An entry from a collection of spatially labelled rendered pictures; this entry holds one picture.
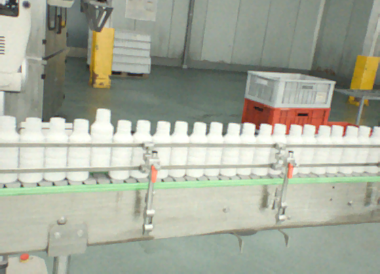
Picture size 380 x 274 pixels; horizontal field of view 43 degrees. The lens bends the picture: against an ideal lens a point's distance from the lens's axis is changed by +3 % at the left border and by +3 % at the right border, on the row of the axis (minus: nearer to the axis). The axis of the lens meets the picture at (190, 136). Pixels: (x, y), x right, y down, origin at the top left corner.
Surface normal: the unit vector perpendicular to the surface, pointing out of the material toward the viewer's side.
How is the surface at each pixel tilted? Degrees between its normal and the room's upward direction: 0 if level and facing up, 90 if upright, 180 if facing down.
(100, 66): 90
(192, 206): 90
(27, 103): 92
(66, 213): 90
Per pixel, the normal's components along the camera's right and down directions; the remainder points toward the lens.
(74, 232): 0.40, 0.27
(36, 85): 0.11, 0.25
